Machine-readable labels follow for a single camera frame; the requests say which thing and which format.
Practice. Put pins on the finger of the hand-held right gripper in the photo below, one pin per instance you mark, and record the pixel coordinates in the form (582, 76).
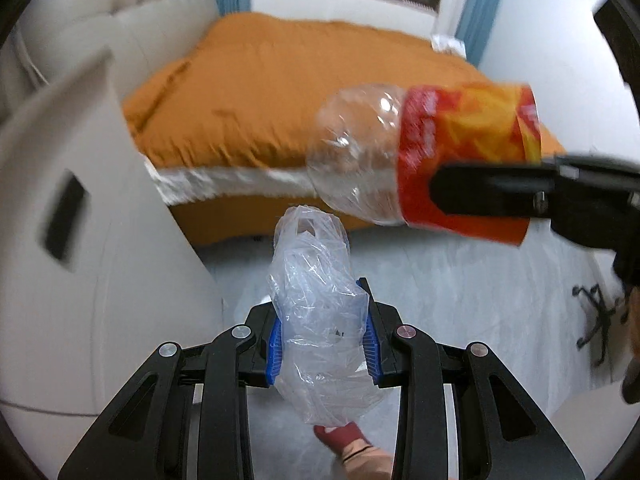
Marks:
(490, 190)

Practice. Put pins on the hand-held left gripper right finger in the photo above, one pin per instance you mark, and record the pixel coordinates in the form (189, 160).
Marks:
(372, 350)

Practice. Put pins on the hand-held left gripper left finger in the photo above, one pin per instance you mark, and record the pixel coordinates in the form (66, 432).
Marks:
(276, 355)

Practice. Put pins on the clear plastic bag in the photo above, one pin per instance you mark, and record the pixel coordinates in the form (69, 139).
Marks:
(315, 310)

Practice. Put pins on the clear bottle with red label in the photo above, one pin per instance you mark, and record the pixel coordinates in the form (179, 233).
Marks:
(360, 150)

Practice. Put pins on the black chair base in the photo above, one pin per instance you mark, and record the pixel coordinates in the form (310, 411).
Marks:
(597, 305)

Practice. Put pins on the person's foot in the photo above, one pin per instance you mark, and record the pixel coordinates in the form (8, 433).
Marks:
(367, 462)

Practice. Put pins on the small white object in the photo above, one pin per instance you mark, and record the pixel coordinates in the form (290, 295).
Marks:
(446, 44)

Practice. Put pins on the bed with white sheet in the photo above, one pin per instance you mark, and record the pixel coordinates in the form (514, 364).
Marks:
(215, 185)

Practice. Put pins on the bed with orange blanket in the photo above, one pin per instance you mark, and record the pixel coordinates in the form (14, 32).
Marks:
(280, 90)

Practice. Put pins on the beige padded headboard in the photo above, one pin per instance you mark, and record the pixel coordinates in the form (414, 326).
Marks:
(100, 25)

